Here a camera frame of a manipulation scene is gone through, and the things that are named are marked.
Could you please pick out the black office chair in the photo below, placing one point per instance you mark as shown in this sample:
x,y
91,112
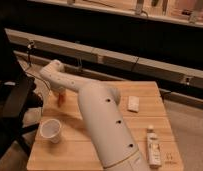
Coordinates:
x,y
16,97

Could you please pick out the white tube with cap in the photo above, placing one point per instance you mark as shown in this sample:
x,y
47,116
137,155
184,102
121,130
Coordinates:
x,y
153,148

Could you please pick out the white paper cup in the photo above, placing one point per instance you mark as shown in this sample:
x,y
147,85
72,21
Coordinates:
x,y
51,130

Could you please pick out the small white packet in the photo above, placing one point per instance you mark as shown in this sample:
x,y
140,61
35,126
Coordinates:
x,y
133,103

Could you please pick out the orange pepper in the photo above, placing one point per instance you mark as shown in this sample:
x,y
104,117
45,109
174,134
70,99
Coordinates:
x,y
60,100

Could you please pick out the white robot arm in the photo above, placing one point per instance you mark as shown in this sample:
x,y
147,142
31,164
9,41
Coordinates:
x,y
98,103

